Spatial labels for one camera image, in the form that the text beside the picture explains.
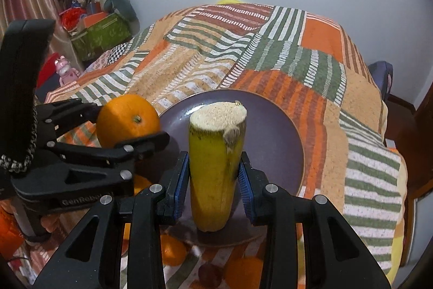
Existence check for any blue bag behind bed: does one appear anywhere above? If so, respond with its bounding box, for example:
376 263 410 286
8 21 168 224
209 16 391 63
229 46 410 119
368 61 393 101

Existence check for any pink toy figure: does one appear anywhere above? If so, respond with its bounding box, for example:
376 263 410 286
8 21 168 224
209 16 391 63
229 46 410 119
54 56 80 86

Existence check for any purple round plate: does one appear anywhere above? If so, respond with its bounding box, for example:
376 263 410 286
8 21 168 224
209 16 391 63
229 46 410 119
135 89 306 247

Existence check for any dark red grape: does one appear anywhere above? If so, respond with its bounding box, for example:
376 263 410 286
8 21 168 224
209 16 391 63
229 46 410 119
198 262 223 289

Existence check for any patchwork striped bedspread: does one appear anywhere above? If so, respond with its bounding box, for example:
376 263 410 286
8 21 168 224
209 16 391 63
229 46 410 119
0 2 409 289

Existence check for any small mandarin orange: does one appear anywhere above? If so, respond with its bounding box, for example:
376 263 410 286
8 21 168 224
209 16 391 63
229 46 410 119
224 257 264 289
161 234 188 267

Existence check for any brown wooden door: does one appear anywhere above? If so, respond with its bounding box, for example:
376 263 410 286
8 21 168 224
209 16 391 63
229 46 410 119
385 89 432 265

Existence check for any long yellow banana piece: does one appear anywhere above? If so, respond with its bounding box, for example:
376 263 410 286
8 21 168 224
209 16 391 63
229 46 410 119
189 101 247 232

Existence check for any large orange without sticker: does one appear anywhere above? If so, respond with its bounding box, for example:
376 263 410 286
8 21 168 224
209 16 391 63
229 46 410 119
96 94 161 148

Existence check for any yellow pillow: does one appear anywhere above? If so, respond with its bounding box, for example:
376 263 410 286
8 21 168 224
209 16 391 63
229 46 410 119
217 0 243 5

